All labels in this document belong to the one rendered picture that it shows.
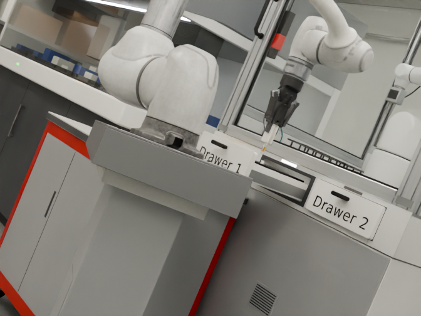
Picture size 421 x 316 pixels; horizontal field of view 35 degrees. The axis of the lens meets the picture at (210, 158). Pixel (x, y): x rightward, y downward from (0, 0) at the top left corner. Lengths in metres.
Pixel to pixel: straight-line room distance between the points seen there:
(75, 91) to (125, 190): 1.72
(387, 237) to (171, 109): 0.79
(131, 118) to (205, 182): 1.34
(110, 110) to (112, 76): 1.10
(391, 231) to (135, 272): 0.79
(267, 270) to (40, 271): 0.79
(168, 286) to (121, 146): 0.95
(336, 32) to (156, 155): 0.77
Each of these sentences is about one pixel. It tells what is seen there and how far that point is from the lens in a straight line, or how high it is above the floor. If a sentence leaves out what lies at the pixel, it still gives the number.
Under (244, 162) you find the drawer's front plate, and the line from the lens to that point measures 2.11.
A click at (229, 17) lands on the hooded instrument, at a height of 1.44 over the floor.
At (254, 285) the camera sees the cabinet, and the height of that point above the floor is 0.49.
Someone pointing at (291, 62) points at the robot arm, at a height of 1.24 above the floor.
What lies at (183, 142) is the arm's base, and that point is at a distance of 1.70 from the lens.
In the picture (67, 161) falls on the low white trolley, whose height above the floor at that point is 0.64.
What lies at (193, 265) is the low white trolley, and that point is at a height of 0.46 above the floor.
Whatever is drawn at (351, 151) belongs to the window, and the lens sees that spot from 2.26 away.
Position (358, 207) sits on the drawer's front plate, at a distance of 2.14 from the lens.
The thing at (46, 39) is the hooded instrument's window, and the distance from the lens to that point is 3.89.
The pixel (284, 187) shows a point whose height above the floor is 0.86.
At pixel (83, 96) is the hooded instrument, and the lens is 3.24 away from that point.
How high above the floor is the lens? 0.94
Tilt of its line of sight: 2 degrees down
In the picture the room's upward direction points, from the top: 23 degrees clockwise
